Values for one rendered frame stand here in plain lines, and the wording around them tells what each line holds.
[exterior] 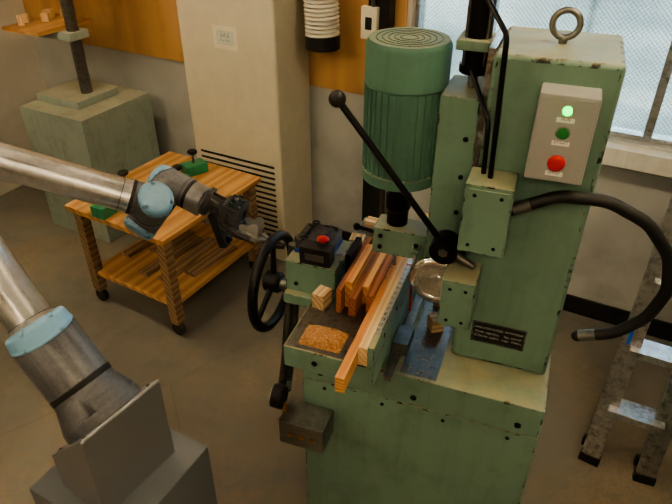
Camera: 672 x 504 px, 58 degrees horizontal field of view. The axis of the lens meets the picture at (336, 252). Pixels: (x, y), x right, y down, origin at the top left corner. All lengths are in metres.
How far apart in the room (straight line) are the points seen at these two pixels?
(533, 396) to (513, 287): 0.26
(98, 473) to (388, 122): 0.97
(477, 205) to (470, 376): 0.46
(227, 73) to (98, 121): 0.77
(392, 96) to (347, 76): 1.68
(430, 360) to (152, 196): 0.80
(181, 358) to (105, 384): 1.27
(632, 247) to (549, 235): 1.59
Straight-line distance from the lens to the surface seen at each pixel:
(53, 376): 1.48
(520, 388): 1.48
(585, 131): 1.14
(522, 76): 1.18
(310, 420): 1.60
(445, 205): 1.34
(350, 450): 1.72
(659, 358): 2.16
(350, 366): 1.27
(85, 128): 3.29
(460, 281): 1.28
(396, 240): 1.46
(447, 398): 1.47
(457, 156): 1.29
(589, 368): 2.82
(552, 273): 1.35
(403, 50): 1.23
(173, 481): 1.62
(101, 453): 1.47
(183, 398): 2.56
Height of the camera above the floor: 1.83
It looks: 34 degrees down
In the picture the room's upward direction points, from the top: straight up
